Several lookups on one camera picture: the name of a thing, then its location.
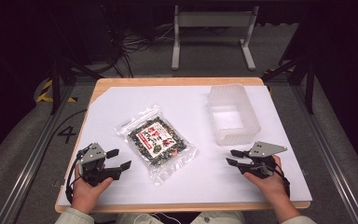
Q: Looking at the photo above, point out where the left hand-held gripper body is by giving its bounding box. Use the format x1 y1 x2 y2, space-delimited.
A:
77 142 114 188

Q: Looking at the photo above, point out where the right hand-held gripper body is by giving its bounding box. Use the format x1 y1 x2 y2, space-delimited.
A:
244 141 288 180

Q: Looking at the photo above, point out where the translucent white plastic container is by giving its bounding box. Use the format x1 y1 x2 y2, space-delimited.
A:
207 83 262 147

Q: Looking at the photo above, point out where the clear dried seaweed snack packet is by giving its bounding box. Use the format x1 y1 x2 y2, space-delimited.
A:
115 105 199 187

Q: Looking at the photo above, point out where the person's right hand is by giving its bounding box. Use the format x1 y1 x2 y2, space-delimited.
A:
243 154 292 207

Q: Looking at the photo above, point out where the person's left hand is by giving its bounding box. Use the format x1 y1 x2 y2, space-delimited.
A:
71 164 115 216

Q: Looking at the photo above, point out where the white paper sheet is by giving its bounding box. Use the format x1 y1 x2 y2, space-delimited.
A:
58 85 313 207

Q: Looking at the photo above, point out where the black metal stand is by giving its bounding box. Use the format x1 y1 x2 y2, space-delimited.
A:
261 8 317 115
47 8 104 116

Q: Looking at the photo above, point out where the white metal stand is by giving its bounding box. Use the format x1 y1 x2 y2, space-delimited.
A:
171 5 260 72

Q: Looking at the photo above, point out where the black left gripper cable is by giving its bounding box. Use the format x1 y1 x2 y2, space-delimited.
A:
65 144 93 203

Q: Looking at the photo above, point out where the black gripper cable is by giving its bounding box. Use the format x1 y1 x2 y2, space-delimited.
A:
272 161 292 199
65 144 93 203

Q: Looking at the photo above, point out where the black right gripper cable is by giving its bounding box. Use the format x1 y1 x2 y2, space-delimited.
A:
272 161 292 199

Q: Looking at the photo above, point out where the thin white cord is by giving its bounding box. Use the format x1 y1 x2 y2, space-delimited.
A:
132 212 182 224

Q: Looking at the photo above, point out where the aluminium floor rail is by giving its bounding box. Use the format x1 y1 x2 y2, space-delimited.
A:
0 83 76 224
291 83 358 224

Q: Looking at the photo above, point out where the bundle of black floor cables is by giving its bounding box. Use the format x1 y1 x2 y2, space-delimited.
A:
103 5 175 78

